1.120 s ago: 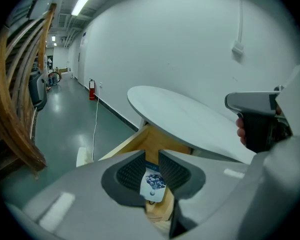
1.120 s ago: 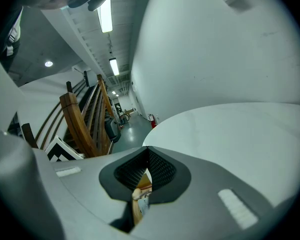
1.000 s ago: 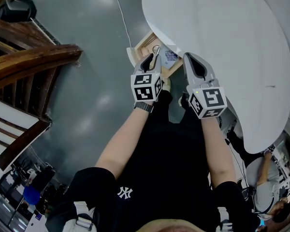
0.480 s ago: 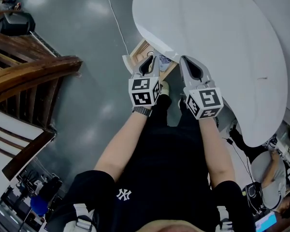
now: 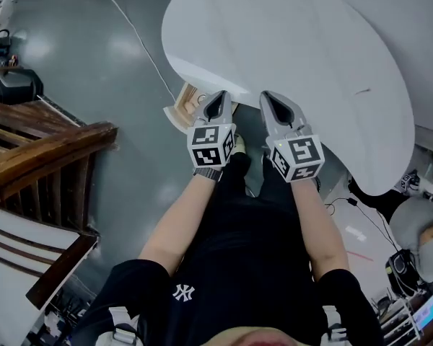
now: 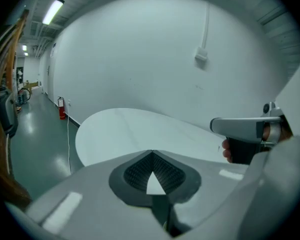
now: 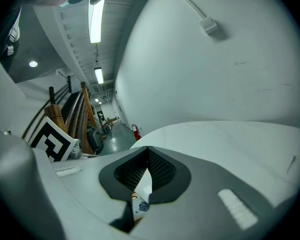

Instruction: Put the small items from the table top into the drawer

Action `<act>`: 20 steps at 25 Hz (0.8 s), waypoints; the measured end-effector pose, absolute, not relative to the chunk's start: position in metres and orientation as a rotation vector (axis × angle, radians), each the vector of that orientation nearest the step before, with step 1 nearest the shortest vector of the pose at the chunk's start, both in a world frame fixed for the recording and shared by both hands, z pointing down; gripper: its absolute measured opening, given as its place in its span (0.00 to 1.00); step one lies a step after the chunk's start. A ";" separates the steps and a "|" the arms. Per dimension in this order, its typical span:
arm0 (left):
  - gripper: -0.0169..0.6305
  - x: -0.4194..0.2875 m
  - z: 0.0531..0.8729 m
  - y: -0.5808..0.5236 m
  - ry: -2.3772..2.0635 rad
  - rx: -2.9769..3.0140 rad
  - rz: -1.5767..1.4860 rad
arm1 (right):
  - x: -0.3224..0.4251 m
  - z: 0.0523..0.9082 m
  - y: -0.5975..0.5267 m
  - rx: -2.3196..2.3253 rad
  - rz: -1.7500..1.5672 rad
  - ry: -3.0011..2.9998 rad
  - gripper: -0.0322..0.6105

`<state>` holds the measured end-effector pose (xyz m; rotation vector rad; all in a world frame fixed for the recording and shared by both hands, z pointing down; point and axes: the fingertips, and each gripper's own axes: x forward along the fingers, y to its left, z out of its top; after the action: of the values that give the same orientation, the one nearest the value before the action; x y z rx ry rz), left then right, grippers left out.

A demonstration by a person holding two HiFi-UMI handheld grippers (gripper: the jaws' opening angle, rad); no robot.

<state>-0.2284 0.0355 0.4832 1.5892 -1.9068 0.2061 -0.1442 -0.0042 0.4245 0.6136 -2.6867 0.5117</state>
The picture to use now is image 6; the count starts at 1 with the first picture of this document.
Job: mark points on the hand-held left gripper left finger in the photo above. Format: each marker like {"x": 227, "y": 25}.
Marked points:
{"x": 95, "y": 204}

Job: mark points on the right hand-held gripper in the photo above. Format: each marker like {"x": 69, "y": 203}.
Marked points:
{"x": 242, "y": 151}

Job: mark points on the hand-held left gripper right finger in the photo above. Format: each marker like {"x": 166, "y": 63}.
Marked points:
{"x": 210, "y": 184}

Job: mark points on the person's right hand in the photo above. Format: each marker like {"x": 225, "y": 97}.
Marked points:
{"x": 227, "y": 150}

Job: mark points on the red fire extinguisher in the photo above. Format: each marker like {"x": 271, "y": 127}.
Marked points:
{"x": 62, "y": 109}

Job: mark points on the black hard case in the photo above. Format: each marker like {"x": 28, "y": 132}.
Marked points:
{"x": 6, "y": 111}

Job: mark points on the brown wooden stair railing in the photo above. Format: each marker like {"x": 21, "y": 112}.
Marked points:
{"x": 11, "y": 59}

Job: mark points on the long ceiling light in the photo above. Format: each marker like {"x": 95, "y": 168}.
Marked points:
{"x": 53, "y": 11}

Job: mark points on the white wall junction box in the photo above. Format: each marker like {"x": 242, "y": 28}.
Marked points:
{"x": 201, "y": 54}

